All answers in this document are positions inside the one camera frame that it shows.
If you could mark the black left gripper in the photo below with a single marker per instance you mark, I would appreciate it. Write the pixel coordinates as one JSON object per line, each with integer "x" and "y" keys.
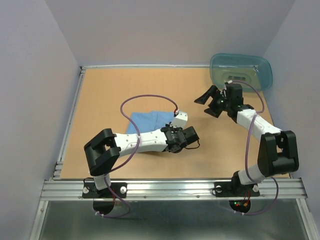
{"x": 176, "y": 129}

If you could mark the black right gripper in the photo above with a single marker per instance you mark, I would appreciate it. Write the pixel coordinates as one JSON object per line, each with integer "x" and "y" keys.
{"x": 211, "y": 92}

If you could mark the light blue shirt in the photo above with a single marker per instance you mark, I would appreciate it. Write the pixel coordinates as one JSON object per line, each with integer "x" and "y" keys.
{"x": 151, "y": 121}

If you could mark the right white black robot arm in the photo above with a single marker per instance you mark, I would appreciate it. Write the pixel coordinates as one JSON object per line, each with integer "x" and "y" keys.
{"x": 278, "y": 151}

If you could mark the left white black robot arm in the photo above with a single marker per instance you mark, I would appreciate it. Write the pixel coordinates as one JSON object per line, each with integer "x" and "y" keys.
{"x": 106, "y": 147}

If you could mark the teal plastic bin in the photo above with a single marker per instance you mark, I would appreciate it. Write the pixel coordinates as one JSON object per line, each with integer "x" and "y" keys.
{"x": 253, "y": 70}

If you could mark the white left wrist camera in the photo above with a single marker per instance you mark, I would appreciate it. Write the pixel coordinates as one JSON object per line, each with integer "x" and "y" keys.
{"x": 180, "y": 119}

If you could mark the aluminium front rail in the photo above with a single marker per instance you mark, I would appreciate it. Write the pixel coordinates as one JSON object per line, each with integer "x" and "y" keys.
{"x": 161, "y": 190}

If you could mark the aluminium rail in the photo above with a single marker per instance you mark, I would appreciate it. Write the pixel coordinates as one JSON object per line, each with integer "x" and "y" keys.
{"x": 161, "y": 190}
{"x": 61, "y": 156}

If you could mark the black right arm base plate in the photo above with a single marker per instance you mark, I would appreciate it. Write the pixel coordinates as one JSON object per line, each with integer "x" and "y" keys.
{"x": 227, "y": 189}

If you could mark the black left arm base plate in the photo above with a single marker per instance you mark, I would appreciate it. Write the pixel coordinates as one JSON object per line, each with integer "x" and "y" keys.
{"x": 90, "y": 191}

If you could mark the aluminium left side rail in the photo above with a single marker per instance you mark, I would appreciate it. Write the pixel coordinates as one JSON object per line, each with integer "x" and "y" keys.
{"x": 61, "y": 156}

